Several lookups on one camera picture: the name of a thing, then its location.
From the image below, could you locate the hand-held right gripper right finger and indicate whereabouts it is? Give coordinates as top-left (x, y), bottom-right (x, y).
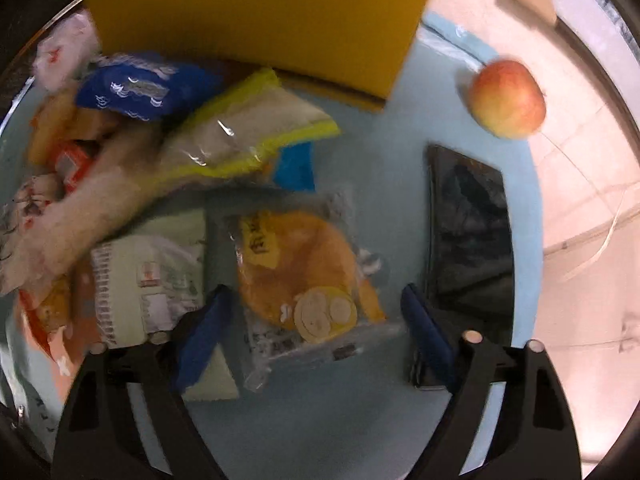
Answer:
top-left (399, 282), bottom-right (584, 480)

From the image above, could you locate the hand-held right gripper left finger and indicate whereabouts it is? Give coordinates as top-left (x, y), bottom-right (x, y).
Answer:
top-left (52, 284), bottom-right (234, 480)

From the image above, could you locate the clear packet of orange cake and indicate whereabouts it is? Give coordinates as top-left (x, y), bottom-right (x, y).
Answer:
top-left (220, 192), bottom-right (407, 394)

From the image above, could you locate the small red white snack packet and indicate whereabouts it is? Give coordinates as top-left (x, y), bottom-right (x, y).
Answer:
top-left (52, 141), bottom-right (98, 192)

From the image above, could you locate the blue snack packet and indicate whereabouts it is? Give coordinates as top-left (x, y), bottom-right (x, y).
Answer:
top-left (75, 51), bottom-right (223, 124)

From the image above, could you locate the orange yellow snack packet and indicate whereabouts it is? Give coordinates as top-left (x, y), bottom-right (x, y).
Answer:
top-left (29, 92), bottom-right (118, 163)

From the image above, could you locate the yellow cardboard box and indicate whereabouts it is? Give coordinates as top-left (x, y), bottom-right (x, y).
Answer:
top-left (82, 0), bottom-right (442, 113)

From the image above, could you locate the pale green snack packet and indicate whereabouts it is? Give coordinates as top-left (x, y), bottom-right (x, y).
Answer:
top-left (90, 208), bottom-right (242, 402)

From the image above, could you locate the black smartphone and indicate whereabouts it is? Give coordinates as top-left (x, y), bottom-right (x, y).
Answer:
top-left (409, 144), bottom-right (517, 392)

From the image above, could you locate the orange pink snack packet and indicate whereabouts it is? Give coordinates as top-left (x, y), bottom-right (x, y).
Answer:
top-left (19, 277), bottom-right (103, 363)

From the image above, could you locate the beige clear snack packet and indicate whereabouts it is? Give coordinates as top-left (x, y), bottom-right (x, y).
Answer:
top-left (0, 122), bottom-right (173, 297)

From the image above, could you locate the small blue packet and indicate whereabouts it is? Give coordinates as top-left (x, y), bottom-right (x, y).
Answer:
top-left (274, 141), bottom-right (317, 192)

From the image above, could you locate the yellow-green clear snack packet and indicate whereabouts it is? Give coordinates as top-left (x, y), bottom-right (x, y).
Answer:
top-left (152, 67), bottom-right (342, 187)

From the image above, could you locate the red apple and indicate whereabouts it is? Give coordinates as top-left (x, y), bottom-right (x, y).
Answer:
top-left (467, 59), bottom-right (547, 140)

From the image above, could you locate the white packet with red print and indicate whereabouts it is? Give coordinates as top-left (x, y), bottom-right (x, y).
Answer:
top-left (32, 10), bottom-right (103, 92)

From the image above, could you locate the white cable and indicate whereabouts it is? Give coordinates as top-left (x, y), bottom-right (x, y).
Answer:
top-left (539, 129), bottom-right (628, 281)

